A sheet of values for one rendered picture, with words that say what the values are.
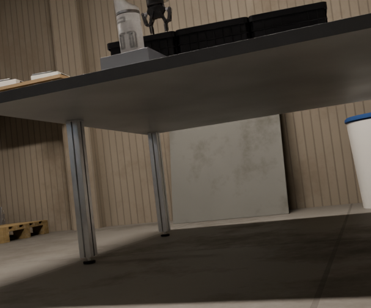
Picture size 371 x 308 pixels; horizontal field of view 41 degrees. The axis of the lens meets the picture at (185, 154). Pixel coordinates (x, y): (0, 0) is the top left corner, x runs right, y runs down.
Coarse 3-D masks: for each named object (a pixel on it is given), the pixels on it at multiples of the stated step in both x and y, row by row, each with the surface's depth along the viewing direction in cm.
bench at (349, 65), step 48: (240, 48) 146; (288, 48) 145; (336, 48) 152; (0, 96) 175; (48, 96) 172; (96, 96) 182; (144, 96) 193; (192, 96) 205; (240, 96) 219; (288, 96) 235; (336, 96) 254
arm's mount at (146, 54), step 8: (144, 48) 175; (112, 56) 179; (120, 56) 178; (128, 56) 177; (136, 56) 176; (144, 56) 175; (152, 56) 178; (160, 56) 185; (104, 64) 180; (112, 64) 179; (120, 64) 178; (128, 64) 177
